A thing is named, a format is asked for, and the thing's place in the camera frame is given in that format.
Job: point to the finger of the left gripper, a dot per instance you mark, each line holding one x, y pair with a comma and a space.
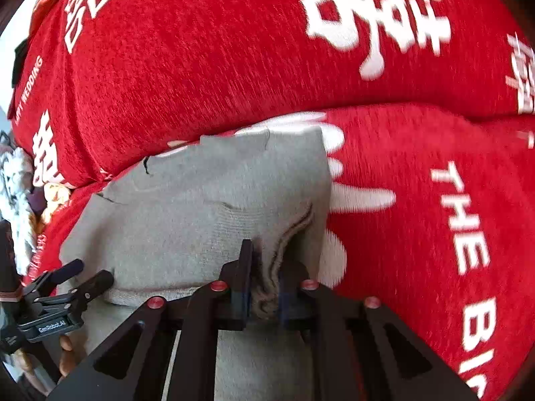
46, 284
78, 298

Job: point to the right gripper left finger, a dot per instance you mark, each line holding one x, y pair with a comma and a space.
222, 304

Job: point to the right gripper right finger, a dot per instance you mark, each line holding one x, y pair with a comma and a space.
312, 309

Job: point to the grey knitted sweater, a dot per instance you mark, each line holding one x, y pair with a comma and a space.
170, 223

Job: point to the person's left hand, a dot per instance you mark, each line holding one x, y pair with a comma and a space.
71, 355

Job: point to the dark purple cloth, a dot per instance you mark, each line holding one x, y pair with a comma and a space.
37, 201

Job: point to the orange patterned cloth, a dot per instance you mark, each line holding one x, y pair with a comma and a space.
56, 196

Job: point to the white floral crumpled cloth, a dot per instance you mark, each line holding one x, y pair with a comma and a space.
16, 185

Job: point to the red sofa seat cover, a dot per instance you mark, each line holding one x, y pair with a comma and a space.
430, 212

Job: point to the red sofa back cushion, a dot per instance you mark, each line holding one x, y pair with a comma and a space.
105, 83

